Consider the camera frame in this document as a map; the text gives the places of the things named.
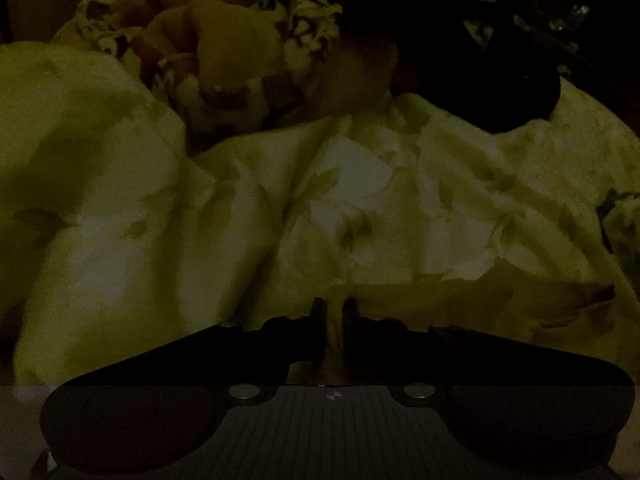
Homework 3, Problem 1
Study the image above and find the orange cloth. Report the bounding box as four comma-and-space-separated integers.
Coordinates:
125, 0, 282, 92

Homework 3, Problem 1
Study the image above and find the pale small garment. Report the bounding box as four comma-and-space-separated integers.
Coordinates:
322, 269, 617, 387

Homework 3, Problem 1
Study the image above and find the dark patterned blanket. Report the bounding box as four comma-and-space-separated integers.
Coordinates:
54, 0, 347, 137

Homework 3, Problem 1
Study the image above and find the dark cloth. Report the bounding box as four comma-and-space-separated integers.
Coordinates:
340, 0, 606, 134

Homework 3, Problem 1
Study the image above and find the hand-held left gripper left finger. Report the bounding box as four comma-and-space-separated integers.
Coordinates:
61, 298, 327, 405

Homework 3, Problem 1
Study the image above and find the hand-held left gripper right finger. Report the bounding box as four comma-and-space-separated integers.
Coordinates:
343, 298, 635, 407

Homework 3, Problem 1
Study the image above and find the light floral blanket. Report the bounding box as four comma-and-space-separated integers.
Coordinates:
0, 42, 640, 386

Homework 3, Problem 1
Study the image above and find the pinkish cloth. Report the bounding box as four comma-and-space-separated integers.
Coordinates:
320, 35, 402, 117

